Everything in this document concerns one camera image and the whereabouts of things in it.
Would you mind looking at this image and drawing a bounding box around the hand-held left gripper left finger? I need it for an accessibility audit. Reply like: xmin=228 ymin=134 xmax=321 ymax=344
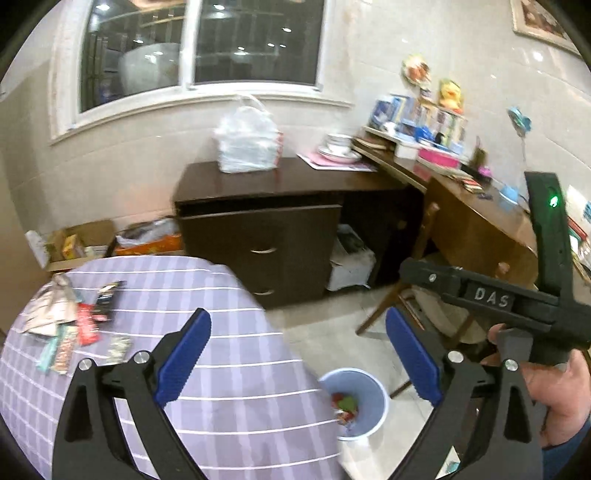
xmin=52 ymin=308 xmax=212 ymax=480

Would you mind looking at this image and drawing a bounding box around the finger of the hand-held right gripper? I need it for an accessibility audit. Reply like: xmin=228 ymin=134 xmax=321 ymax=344
xmin=399 ymin=257 xmax=465 ymax=302

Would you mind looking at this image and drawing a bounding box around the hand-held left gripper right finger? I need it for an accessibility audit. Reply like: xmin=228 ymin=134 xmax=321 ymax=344
xmin=385 ymin=307 xmax=546 ymax=480

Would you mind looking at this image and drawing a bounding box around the white waste bin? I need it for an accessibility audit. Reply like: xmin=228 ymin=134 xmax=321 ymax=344
xmin=317 ymin=367 xmax=390 ymax=442

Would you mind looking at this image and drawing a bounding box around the red green wrapper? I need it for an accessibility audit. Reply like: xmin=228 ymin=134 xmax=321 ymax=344
xmin=332 ymin=391 xmax=361 ymax=424

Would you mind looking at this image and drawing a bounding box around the person's right forearm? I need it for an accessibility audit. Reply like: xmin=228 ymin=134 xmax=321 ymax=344
xmin=542 ymin=431 xmax=586 ymax=466

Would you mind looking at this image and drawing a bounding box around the person's right hand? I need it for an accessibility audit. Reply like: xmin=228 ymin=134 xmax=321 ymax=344
xmin=480 ymin=323 xmax=591 ymax=449

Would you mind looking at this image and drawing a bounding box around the wooden chair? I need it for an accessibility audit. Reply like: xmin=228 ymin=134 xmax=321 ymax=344
xmin=355 ymin=202 xmax=509 ymax=398

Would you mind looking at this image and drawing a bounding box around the checked purple tablecloth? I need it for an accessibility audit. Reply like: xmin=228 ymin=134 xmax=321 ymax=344
xmin=0 ymin=256 xmax=345 ymax=480

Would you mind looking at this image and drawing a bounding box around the green clear wrapper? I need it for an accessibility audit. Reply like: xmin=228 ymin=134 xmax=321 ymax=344
xmin=108 ymin=335 xmax=133 ymax=364

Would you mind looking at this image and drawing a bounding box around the wooden desk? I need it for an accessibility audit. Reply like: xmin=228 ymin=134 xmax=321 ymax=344
xmin=353 ymin=137 xmax=591 ymax=297

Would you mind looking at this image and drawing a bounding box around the white box of papers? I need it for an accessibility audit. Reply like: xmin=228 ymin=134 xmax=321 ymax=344
xmin=325 ymin=223 xmax=376 ymax=292

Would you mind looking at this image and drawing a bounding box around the dark snack packet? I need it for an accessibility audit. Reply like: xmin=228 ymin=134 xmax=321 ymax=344
xmin=94 ymin=280 xmax=127 ymax=308

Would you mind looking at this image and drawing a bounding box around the red snack packet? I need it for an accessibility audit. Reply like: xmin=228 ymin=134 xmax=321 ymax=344
xmin=76 ymin=302 xmax=114 ymax=347

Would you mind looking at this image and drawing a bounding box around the pink flat box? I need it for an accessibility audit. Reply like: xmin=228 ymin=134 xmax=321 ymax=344
xmin=417 ymin=147 xmax=463 ymax=169

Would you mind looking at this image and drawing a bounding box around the orange cardboard box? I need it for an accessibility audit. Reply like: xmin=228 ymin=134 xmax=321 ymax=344
xmin=113 ymin=219 xmax=186 ymax=257

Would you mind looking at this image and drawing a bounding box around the brown printed wrapper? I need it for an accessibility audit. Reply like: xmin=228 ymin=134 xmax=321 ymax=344
xmin=51 ymin=339 xmax=78 ymax=375

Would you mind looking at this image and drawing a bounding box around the blue white tube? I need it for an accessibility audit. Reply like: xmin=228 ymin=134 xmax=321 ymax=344
xmin=36 ymin=325 xmax=65 ymax=374

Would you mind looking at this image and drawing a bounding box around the dark wooden cabinet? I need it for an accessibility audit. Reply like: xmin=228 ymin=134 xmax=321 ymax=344
xmin=172 ymin=156 xmax=417 ymax=310

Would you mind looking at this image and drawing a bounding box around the small blue fan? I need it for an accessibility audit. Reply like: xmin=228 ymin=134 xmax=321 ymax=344
xmin=507 ymin=106 xmax=533 ymax=135

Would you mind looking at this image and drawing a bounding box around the red cardboard carton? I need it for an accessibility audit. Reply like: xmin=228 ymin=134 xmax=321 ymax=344
xmin=27 ymin=219 xmax=117 ymax=274

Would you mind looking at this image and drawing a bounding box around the small yellow box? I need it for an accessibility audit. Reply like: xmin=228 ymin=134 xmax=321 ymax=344
xmin=62 ymin=234 xmax=87 ymax=260

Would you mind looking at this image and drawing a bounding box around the pink mat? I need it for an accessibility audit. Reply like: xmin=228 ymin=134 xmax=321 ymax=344
xmin=295 ymin=152 xmax=378 ymax=173

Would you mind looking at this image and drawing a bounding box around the row of books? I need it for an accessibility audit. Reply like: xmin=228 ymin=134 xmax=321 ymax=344
xmin=371 ymin=94 xmax=417 ymax=130

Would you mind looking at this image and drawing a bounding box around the yellow duck toy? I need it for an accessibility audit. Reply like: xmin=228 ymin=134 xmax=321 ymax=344
xmin=437 ymin=78 xmax=465 ymax=112

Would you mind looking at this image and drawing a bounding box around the white plastic bag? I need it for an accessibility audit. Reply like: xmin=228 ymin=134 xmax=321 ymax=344
xmin=213 ymin=94 xmax=284 ymax=174

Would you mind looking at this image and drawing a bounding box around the white sliding window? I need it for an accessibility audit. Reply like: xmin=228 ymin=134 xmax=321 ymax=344
xmin=48 ymin=0 xmax=354 ymax=145

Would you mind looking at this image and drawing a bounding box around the round cartoon wall decoration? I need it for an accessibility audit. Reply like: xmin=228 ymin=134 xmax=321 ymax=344
xmin=401 ymin=54 xmax=433 ymax=86

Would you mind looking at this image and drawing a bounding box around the framed wall picture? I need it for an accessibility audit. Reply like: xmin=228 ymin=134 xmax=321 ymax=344
xmin=510 ymin=0 xmax=583 ymax=56

